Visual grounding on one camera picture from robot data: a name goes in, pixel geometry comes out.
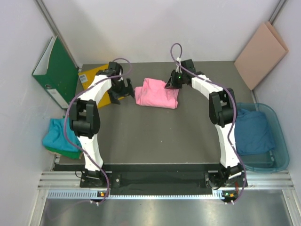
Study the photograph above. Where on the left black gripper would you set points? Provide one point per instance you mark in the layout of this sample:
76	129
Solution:
124	92

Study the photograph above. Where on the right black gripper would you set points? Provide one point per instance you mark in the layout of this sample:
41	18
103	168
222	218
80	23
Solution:
172	85

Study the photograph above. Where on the pink t shirt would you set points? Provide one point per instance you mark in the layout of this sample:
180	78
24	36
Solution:
154	94

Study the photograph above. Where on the green t shirt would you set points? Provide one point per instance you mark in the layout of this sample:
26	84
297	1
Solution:
71	155

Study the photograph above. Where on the teal t shirt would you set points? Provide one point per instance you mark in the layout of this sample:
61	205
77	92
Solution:
55	137

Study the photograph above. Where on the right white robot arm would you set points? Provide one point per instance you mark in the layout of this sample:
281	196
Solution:
222	112

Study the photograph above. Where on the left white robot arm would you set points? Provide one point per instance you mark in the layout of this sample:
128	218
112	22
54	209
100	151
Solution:
84	119

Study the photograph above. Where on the yellow padded envelope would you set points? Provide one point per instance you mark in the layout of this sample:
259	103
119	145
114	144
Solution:
87	75

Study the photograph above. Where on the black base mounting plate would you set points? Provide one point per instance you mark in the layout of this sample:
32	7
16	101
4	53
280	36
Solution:
161	179

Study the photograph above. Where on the blue t shirt in bin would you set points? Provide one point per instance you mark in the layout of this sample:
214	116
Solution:
252	133

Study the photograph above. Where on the beige paper folder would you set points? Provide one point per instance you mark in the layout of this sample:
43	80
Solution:
261	54

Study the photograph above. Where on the teal plastic bin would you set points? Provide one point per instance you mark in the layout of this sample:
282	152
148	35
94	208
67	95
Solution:
276	159

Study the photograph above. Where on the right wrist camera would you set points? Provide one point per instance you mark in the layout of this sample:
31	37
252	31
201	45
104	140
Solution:
179	66

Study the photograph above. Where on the green ring binder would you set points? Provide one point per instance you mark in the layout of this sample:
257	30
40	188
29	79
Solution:
56	73

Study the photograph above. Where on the grey slotted cable duct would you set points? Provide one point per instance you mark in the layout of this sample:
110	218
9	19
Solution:
98	195

